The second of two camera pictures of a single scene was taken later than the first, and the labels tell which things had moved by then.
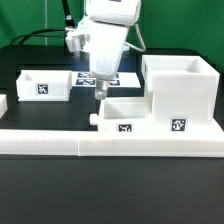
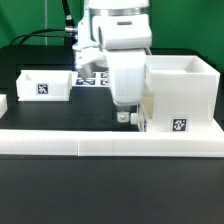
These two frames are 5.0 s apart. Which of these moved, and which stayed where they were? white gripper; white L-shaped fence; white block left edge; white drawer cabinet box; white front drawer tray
Moved: white front drawer tray; white gripper
Stayed: white L-shaped fence; white block left edge; white drawer cabinet box
